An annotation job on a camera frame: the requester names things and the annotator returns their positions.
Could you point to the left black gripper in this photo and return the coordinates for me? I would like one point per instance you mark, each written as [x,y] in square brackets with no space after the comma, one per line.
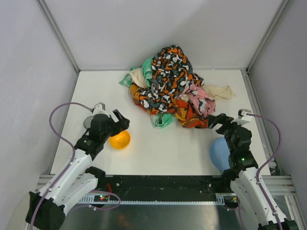
[114,123]

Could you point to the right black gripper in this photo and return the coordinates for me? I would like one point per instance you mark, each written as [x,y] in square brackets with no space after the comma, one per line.
[223,125]

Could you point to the black orange white camouflage cloth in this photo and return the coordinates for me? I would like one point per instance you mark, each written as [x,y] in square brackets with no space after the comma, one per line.
[171,72]

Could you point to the orange yellow brown camouflage cloth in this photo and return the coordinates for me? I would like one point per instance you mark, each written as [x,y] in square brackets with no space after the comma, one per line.
[183,111]

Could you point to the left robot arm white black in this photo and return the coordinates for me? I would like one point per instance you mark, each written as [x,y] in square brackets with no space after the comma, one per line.
[49,206]

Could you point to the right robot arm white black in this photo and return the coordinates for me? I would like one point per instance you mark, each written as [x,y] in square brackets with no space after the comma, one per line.
[244,177]

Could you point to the green white tie-dye cloth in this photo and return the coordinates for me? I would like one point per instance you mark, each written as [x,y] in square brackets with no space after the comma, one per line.
[146,69]

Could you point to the cream beige cloth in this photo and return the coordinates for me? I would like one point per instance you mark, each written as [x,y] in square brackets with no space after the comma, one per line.
[220,92]

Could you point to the orange plastic bowl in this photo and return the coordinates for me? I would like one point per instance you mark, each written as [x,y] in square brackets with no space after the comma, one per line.
[120,141]

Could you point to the black mesh cup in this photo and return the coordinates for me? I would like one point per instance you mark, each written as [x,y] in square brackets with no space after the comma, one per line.
[87,122]

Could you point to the light blue plate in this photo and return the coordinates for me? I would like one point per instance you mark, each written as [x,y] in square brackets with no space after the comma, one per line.
[219,154]

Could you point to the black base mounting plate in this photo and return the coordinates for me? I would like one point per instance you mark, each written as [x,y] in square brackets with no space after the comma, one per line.
[182,188]

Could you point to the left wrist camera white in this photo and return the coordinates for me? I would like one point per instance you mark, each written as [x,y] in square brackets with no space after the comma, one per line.
[99,109]

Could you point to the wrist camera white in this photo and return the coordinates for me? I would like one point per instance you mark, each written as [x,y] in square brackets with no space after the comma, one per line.
[99,109]
[243,117]

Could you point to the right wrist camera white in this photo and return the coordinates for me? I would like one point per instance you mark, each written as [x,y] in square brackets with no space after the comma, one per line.
[243,117]

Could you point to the grey slotted cable duct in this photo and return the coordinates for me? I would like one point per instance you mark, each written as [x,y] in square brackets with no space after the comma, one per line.
[99,199]

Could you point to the aluminium extrusion rail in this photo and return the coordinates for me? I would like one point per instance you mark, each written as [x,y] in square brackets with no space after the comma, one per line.
[276,184]

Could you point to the right aluminium frame post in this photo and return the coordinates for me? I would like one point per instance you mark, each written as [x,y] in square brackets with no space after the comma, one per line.
[269,32]

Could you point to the aluminium frame post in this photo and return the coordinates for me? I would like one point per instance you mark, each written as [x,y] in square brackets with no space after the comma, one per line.
[269,32]
[58,34]

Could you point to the left aluminium frame post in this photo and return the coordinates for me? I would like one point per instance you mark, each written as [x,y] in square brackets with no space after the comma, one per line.
[58,34]

